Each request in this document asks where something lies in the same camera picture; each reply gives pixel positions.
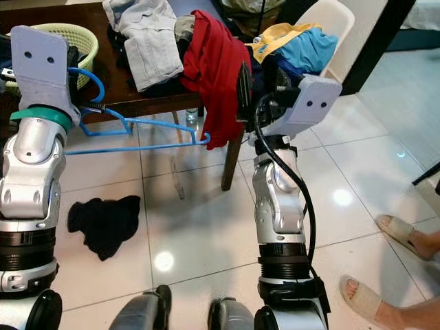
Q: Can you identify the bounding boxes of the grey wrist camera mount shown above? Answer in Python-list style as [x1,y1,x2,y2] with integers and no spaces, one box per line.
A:
[10,25,73,114]
[278,74,343,137]

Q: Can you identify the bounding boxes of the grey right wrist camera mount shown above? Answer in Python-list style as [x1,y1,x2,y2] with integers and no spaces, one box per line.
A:
[278,74,343,137]

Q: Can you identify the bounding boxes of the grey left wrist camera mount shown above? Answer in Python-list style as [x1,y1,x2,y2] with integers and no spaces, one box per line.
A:
[10,25,73,114]

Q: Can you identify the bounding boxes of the light blue garment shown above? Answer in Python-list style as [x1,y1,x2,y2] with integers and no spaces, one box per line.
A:
[268,27,340,76]

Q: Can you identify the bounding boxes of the blue plastic hanger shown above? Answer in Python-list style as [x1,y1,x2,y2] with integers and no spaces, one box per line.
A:
[65,67,212,155]

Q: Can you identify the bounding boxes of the green plastic basket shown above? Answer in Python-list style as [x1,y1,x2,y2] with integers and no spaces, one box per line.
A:
[3,23,100,94]

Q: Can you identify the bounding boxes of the silver robot right leg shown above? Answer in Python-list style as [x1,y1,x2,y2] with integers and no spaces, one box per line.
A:
[208,296,255,330]

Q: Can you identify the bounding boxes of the dark wooden table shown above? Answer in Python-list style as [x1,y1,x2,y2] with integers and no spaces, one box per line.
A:
[0,3,248,192]

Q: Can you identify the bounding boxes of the pale grey denim garment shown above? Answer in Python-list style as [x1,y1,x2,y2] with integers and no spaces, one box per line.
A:
[102,0,183,94]

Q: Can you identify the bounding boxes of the person's leg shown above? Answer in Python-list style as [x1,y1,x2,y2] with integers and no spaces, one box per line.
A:
[375,213,440,262]
[339,274,440,330]

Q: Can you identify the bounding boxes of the red T-shirt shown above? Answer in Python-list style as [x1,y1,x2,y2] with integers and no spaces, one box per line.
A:
[179,9,252,151]

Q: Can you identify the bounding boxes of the small black cloth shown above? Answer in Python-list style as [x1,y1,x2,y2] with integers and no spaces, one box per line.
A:
[67,195,142,262]

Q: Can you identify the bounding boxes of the person's left leg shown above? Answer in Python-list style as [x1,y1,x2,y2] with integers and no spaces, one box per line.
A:
[339,274,440,330]

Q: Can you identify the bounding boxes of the person's right leg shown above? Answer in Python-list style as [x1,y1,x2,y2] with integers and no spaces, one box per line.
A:
[375,213,440,262]

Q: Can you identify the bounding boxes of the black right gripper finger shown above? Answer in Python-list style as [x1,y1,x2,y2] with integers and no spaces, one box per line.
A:
[236,62,255,121]

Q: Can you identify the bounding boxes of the yellow garment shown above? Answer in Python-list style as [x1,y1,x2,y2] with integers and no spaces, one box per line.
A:
[253,23,320,63]

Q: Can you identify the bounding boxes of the olive green bag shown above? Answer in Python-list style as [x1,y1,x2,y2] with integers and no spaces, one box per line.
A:
[220,0,286,39]

